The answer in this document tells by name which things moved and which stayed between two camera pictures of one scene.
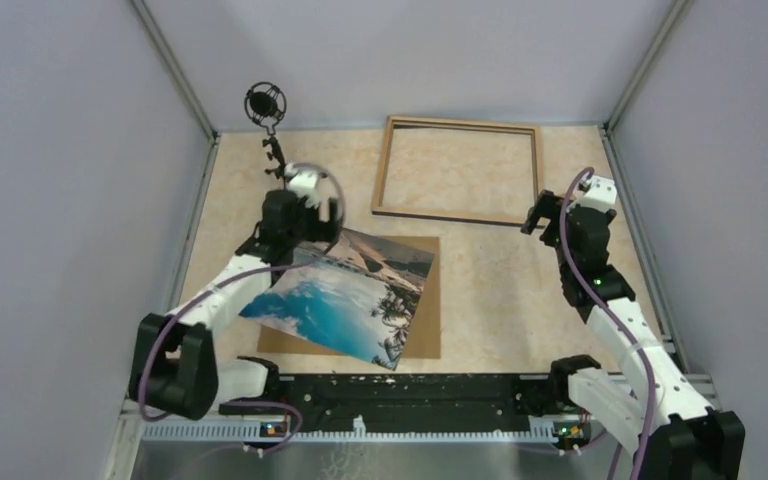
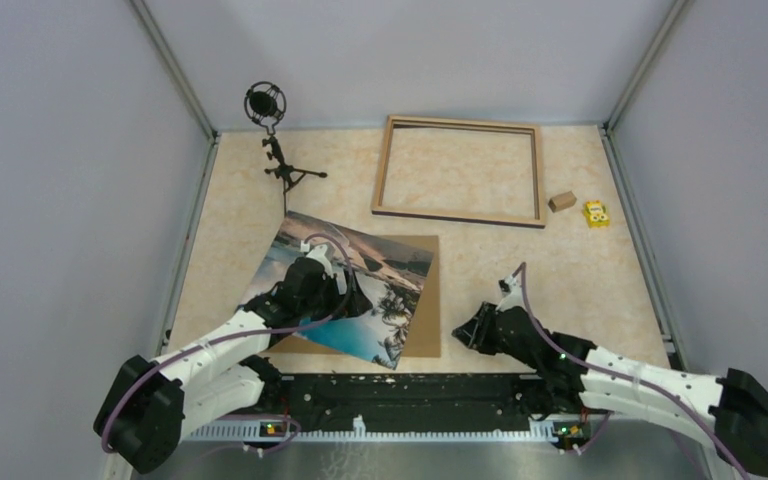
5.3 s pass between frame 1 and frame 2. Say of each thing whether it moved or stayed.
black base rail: stayed
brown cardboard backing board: stayed
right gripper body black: moved
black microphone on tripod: stayed
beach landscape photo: stayed
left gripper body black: moved
